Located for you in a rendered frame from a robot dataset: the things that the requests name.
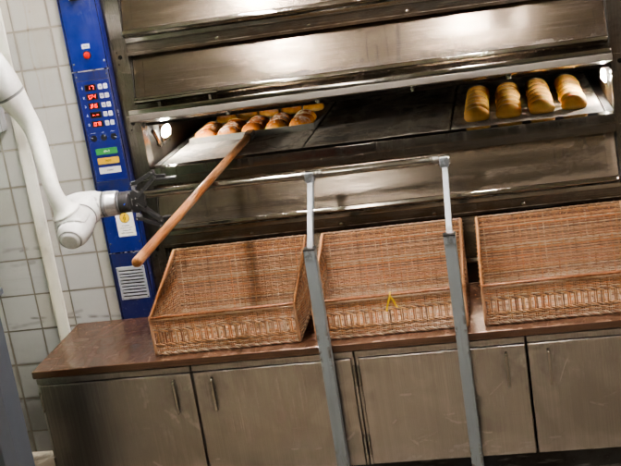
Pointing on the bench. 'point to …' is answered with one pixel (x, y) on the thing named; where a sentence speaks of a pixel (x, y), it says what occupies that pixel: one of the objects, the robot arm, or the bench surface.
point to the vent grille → (132, 282)
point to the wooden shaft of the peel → (188, 204)
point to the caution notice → (126, 225)
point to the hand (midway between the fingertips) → (176, 196)
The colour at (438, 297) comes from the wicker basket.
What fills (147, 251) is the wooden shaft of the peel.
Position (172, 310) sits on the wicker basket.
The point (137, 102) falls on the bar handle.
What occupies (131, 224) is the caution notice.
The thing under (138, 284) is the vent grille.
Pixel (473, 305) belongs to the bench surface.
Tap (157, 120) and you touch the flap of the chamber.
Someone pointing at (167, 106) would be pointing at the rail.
